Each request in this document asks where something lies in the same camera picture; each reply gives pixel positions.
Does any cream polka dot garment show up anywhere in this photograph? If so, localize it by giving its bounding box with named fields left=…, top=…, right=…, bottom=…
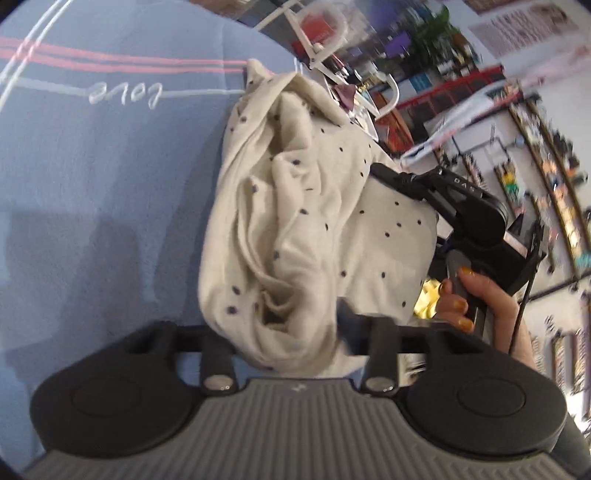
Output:
left=198, top=60, right=437, bottom=377

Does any hand with orange nails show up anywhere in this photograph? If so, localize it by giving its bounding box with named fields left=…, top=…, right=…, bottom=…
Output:
left=433, top=266, right=539, bottom=370

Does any white metal rack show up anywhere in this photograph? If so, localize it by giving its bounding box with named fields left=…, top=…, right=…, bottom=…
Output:
left=253, top=0, right=401, bottom=123

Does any blue striped bed sheet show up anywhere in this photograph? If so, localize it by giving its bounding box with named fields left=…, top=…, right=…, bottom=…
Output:
left=1, top=1, right=301, bottom=471

